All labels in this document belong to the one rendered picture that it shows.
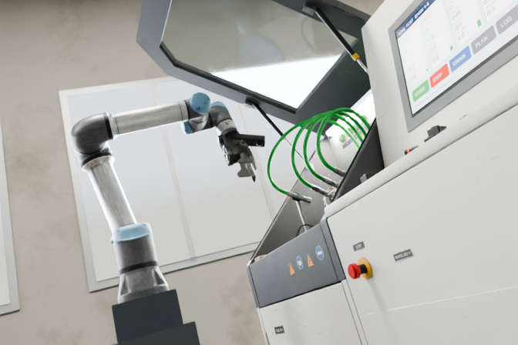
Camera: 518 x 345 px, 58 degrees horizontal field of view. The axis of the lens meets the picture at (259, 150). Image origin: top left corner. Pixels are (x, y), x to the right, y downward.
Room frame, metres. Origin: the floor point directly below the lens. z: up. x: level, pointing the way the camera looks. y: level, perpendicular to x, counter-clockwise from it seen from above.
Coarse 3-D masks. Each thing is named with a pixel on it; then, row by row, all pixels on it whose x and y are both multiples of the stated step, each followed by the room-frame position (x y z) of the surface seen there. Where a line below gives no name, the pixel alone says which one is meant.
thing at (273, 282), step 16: (320, 224) 1.28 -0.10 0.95; (304, 240) 1.38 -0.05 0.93; (320, 240) 1.30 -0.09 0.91; (272, 256) 1.61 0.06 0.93; (288, 256) 1.50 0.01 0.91; (304, 256) 1.40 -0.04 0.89; (256, 272) 1.78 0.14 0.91; (272, 272) 1.65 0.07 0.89; (288, 272) 1.53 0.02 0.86; (304, 272) 1.43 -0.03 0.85; (320, 272) 1.35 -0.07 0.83; (256, 288) 1.82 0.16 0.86; (272, 288) 1.68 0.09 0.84; (288, 288) 1.56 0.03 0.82; (304, 288) 1.46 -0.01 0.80
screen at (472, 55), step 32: (416, 0) 1.13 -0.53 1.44; (448, 0) 1.03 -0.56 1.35; (480, 0) 0.94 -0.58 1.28; (512, 0) 0.87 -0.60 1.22; (416, 32) 1.14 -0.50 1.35; (448, 32) 1.04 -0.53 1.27; (480, 32) 0.96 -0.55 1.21; (512, 32) 0.89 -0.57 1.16; (416, 64) 1.16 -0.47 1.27; (448, 64) 1.06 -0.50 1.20; (480, 64) 0.97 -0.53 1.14; (416, 96) 1.17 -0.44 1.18; (448, 96) 1.07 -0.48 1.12
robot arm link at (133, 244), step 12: (120, 228) 1.37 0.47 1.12; (132, 228) 1.37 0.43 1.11; (144, 228) 1.39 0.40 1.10; (120, 240) 1.37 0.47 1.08; (132, 240) 1.37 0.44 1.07; (144, 240) 1.38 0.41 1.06; (120, 252) 1.37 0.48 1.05; (132, 252) 1.36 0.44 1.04; (144, 252) 1.38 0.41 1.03; (120, 264) 1.38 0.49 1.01; (132, 264) 1.36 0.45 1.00
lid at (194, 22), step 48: (144, 0) 1.42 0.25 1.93; (192, 0) 1.41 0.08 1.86; (240, 0) 1.38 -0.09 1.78; (288, 0) 1.33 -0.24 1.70; (336, 0) 1.35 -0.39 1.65; (144, 48) 1.68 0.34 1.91; (192, 48) 1.66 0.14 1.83; (240, 48) 1.62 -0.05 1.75; (288, 48) 1.58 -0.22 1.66; (336, 48) 1.55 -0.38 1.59; (240, 96) 1.91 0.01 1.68; (288, 96) 1.88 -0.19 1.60; (336, 96) 1.81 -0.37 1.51
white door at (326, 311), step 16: (336, 288) 1.29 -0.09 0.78; (288, 304) 1.59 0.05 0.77; (304, 304) 1.49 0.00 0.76; (320, 304) 1.40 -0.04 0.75; (336, 304) 1.32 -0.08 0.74; (272, 320) 1.76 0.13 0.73; (288, 320) 1.63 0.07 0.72; (304, 320) 1.52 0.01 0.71; (320, 320) 1.43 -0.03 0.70; (336, 320) 1.34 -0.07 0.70; (352, 320) 1.27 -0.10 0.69; (272, 336) 1.79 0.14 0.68; (288, 336) 1.66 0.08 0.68; (304, 336) 1.55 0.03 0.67; (320, 336) 1.45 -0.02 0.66; (336, 336) 1.37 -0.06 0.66; (352, 336) 1.29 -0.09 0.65
